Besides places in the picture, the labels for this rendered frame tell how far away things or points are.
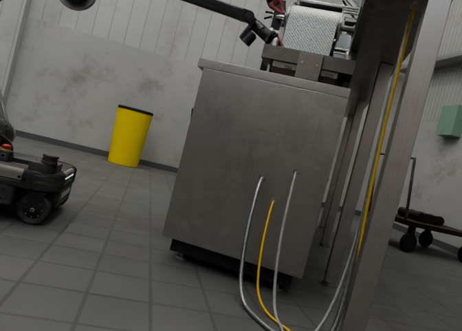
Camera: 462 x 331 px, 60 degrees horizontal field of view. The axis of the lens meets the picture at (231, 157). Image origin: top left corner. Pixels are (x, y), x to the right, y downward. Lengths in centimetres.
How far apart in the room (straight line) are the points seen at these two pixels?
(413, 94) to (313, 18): 96
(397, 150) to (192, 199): 92
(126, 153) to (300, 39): 358
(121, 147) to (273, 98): 370
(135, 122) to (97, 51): 133
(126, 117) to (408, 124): 433
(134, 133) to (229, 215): 360
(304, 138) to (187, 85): 438
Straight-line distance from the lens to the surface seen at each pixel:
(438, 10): 128
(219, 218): 173
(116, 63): 597
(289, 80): 171
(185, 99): 592
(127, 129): 519
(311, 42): 202
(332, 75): 179
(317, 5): 241
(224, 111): 173
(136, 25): 607
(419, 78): 122
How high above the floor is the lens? 55
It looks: 1 degrees down
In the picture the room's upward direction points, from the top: 14 degrees clockwise
